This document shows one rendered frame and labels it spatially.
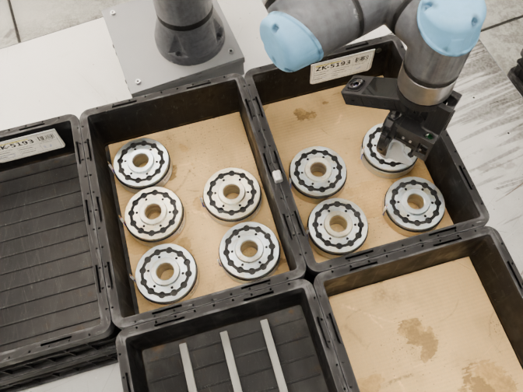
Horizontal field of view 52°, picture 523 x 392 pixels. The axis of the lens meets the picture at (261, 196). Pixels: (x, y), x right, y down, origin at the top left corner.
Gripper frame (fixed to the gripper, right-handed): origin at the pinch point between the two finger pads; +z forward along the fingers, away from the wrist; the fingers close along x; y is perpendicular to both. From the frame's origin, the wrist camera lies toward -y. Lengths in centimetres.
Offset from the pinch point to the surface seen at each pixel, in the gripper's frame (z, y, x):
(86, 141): -3, -42, -29
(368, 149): 3.7, -3.1, 0.7
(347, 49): -2.1, -16.3, 13.7
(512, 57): 90, 7, 119
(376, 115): 6.8, -6.3, 10.0
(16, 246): 7, -45, -49
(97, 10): 90, -148, 46
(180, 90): -3.1, -35.6, -11.5
